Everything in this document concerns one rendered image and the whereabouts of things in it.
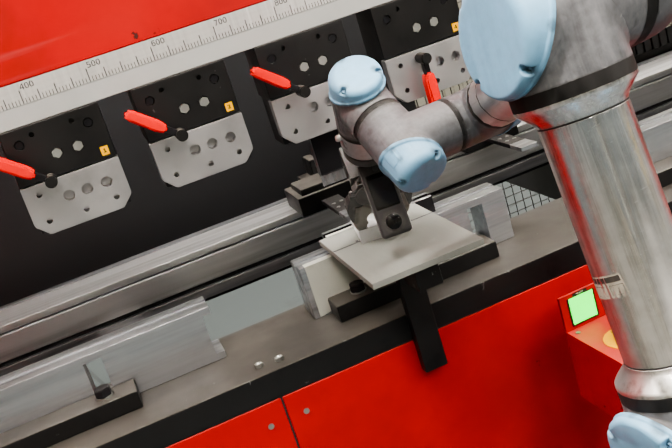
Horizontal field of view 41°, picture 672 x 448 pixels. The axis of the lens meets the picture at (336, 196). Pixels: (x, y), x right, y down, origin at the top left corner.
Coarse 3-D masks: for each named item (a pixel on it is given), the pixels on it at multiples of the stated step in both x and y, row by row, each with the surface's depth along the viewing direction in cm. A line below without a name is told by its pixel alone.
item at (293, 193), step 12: (300, 180) 179; (312, 180) 176; (348, 180) 174; (288, 192) 178; (300, 192) 173; (312, 192) 173; (324, 192) 173; (336, 192) 173; (348, 192) 174; (300, 204) 172; (312, 204) 172; (324, 204) 171; (336, 204) 167; (348, 216) 159
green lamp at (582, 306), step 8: (576, 296) 143; (584, 296) 144; (592, 296) 144; (576, 304) 143; (584, 304) 144; (592, 304) 144; (576, 312) 144; (584, 312) 144; (592, 312) 145; (576, 320) 144
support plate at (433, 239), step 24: (432, 216) 147; (336, 240) 150; (360, 240) 146; (384, 240) 143; (408, 240) 140; (432, 240) 137; (456, 240) 134; (480, 240) 132; (360, 264) 136; (384, 264) 134; (408, 264) 131; (432, 264) 130
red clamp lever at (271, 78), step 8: (256, 72) 137; (264, 72) 138; (264, 80) 138; (272, 80) 138; (280, 80) 139; (288, 80) 139; (288, 88) 140; (296, 88) 140; (304, 88) 140; (304, 96) 140
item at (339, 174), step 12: (336, 132) 151; (312, 144) 150; (324, 144) 150; (336, 144) 151; (324, 156) 151; (336, 156) 151; (324, 168) 151; (336, 168) 152; (324, 180) 152; (336, 180) 153
